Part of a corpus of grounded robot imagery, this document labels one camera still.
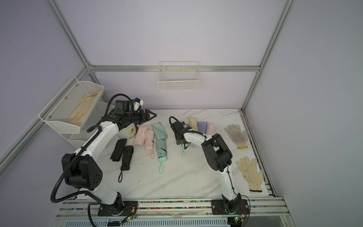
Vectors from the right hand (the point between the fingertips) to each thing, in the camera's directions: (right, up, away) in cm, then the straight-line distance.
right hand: (186, 140), depth 101 cm
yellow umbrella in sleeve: (+5, +13, +7) cm, 15 cm away
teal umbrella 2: (-16, -5, -8) cm, 18 cm away
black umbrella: (-39, -9, -10) cm, 41 cm away
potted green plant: (-40, +6, -2) cm, 41 cm away
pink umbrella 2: (+19, +8, +5) cm, 21 cm away
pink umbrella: (-26, +3, -1) cm, 26 cm away
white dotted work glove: (+41, +1, +2) cm, 41 cm away
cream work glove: (+40, -19, -14) cm, 47 cm away
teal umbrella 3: (-1, -2, -14) cm, 14 cm away
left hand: (-20, +16, -18) cm, 31 cm away
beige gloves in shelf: (-59, +16, -25) cm, 67 cm away
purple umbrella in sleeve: (+13, +10, +7) cm, 17 cm away
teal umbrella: (-20, +6, +5) cm, 21 cm away
